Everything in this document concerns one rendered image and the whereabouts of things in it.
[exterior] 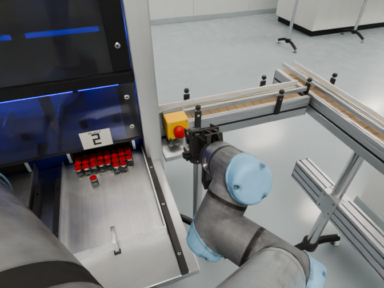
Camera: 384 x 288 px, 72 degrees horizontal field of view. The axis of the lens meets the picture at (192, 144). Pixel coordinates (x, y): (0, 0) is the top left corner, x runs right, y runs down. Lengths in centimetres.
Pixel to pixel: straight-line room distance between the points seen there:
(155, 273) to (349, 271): 137
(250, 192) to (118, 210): 47
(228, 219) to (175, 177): 162
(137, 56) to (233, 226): 48
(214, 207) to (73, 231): 46
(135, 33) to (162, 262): 56
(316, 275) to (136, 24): 61
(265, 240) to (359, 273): 147
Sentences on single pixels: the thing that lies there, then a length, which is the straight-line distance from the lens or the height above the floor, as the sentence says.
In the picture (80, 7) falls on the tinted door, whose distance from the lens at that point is 69.
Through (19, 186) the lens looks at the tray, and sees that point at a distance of 98.
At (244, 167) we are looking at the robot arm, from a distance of 41.
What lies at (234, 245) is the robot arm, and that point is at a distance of 45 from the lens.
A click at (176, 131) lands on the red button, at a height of 101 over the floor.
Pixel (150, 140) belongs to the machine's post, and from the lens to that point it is 86.
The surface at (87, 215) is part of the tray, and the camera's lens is 82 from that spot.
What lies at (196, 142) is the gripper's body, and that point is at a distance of 60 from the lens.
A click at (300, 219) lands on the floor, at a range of 196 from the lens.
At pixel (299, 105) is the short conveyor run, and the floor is 90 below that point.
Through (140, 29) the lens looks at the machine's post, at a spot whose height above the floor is 131.
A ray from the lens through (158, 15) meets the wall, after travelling 556.
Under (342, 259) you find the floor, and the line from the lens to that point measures 190.
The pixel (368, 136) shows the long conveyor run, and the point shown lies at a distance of 112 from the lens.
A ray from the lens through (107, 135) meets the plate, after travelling 82.
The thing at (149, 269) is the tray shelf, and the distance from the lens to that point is 70.
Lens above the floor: 151
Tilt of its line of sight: 40 degrees down
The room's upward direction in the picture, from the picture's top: straight up
